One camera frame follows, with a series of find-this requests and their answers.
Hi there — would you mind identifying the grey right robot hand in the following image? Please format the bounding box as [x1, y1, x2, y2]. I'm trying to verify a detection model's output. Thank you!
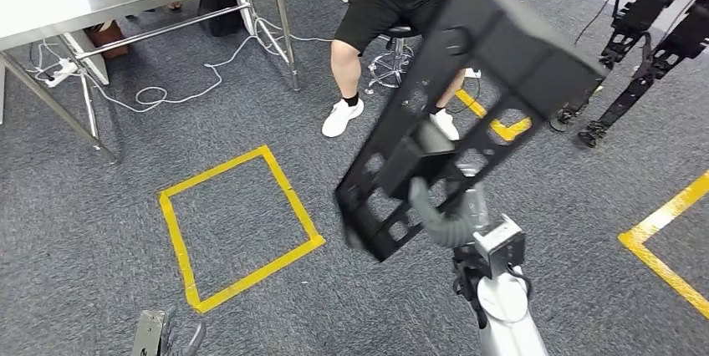
[408, 120, 492, 249]

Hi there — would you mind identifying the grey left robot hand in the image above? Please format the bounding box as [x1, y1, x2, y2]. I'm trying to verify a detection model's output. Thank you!
[163, 306, 207, 356]

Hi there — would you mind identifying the black plastic mounting plate part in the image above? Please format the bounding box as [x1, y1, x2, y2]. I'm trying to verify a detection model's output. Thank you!
[334, 0, 608, 264]

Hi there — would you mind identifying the yellow floor tape square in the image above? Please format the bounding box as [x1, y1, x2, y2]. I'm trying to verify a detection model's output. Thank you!
[159, 145, 327, 316]

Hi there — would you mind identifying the chrome swivel stool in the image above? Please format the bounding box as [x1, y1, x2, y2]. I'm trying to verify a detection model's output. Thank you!
[365, 23, 423, 90]

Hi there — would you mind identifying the person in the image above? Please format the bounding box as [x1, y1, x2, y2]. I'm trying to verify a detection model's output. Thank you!
[321, 0, 484, 142]

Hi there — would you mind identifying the black humanoid robot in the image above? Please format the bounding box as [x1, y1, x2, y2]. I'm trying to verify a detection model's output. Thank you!
[548, 0, 709, 150]

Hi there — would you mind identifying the white power strip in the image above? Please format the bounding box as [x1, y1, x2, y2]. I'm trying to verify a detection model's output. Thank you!
[43, 58, 79, 89]

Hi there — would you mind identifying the black bag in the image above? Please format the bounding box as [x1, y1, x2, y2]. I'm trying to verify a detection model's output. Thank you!
[197, 0, 245, 38]

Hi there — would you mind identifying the brown box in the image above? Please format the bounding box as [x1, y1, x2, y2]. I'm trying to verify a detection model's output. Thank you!
[83, 20, 130, 60]

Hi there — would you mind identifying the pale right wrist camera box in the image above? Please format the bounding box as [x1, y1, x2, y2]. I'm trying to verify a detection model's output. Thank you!
[473, 215, 526, 281]

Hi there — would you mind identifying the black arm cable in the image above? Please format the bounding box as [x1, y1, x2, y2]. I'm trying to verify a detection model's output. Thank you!
[507, 264, 533, 300]

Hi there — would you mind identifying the white power cable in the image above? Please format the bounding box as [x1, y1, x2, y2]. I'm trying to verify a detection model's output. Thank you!
[28, 15, 334, 114]

